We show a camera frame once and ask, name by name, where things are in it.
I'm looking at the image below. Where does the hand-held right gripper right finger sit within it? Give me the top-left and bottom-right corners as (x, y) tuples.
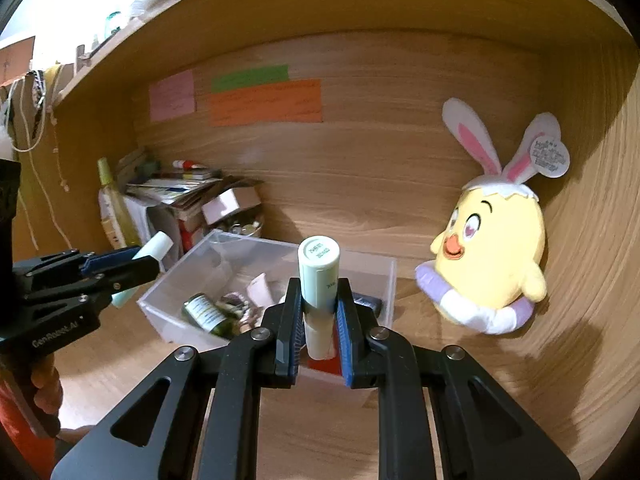
(336, 277), (581, 480)

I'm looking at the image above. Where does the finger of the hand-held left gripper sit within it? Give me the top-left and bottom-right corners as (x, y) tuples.
(14, 246), (143, 282)
(27, 257), (160, 322)

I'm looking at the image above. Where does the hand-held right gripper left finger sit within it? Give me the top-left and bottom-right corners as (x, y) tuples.
(50, 277), (306, 480)

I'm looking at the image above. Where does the mint squeeze tube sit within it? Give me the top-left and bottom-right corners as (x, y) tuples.
(111, 231), (174, 309)

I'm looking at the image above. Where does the red envelope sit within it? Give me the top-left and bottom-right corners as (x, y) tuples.
(306, 355), (346, 376)

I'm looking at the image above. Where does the clear plastic bin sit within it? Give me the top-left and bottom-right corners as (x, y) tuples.
(136, 230), (398, 376)

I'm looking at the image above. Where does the pale green capped tube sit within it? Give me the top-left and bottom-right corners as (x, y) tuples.
(298, 235), (341, 361)

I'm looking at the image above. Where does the braided pastel bracelet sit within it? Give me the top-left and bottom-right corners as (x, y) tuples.
(217, 292), (261, 333)

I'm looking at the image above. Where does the green spray bottle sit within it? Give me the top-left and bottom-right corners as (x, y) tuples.
(181, 292), (238, 338)

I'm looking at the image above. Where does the person's left hand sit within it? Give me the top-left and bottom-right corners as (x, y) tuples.
(30, 362), (65, 413)

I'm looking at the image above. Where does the white tube green print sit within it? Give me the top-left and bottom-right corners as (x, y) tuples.
(98, 192), (118, 249)

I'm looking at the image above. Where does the yellow-green spray bottle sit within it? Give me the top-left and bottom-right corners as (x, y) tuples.
(96, 157), (143, 248)

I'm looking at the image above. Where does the small white box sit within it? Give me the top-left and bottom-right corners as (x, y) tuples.
(201, 187), (263, 226)

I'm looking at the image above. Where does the brown cardboard piece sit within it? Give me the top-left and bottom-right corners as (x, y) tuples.
(220, 175), (266, 193)

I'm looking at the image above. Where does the yellow chick plush toy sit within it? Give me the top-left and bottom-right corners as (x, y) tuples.
(414, 97), (571, 337)

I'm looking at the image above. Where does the pink paper note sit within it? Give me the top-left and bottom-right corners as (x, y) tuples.
(149, 69), (197, 122)

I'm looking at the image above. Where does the orange paper note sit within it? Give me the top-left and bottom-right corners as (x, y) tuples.
(207, 79), (323, 127)

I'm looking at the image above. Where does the green paper note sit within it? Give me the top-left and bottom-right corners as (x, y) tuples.
(210, 64), (291, 93)

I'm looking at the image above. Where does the cardboard box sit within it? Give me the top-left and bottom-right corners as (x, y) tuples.
(0, 35), (38, 86)

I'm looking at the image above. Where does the clear glass jar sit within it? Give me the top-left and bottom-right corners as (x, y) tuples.
(102, 10), (128, 41)

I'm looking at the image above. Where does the white hanging cord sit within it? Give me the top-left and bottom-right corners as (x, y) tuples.
(10, 67), (68, 251)

